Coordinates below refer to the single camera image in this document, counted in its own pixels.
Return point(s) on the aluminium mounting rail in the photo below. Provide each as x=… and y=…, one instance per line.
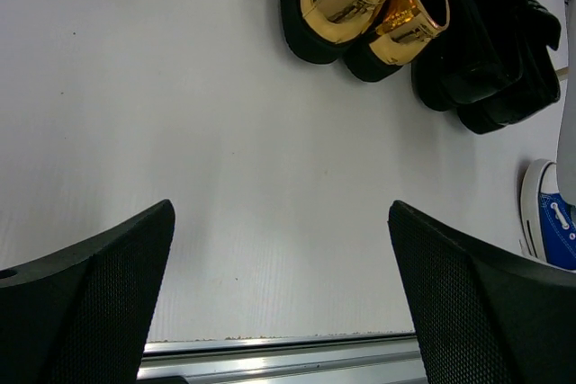
x=360, y=358

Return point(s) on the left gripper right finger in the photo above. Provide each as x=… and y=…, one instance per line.
x=482, y=314

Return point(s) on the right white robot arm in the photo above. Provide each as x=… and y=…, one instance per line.
x=566, y=143

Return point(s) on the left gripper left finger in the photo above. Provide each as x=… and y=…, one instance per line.
x=83, y=313

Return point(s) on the black leather shoe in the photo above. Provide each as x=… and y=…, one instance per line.
x=538, y=86
x=477, y=56

